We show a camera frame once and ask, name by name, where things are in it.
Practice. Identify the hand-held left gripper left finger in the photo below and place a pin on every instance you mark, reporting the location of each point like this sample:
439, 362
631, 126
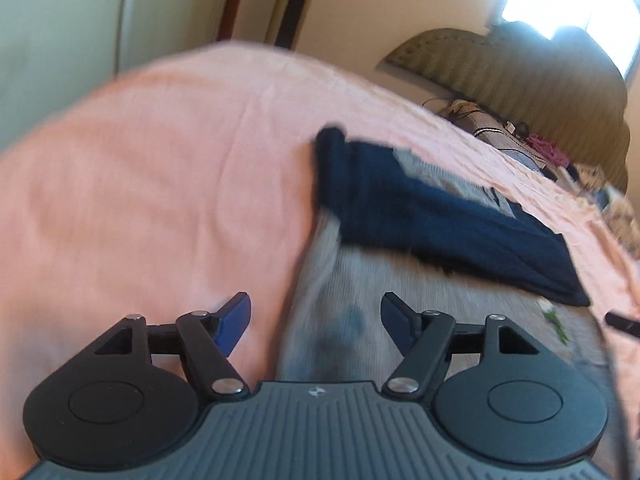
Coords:
234, 316

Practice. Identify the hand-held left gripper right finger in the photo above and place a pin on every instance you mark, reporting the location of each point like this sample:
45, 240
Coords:
395, 317

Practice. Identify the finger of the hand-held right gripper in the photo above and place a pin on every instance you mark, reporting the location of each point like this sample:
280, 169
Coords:
622, 323

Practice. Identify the grey sock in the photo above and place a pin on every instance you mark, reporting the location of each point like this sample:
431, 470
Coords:
450, 310

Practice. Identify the navy blue sock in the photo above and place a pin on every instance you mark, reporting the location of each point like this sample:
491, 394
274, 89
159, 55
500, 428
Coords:
430, 215

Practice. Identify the pink bed sheet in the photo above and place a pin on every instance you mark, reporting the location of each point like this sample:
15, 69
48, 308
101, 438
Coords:
160, 170

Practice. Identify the magenta cloth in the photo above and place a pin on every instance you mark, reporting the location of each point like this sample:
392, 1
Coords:
545, 147

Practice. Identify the striped grey pillow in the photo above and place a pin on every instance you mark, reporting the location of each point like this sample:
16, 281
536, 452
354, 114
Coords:
492, 132

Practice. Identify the olive striped headboard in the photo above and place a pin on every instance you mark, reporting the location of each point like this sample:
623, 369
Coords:
525, 70

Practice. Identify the frosted glass wardrobe door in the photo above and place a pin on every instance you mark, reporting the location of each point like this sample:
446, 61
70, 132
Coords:
65, 25

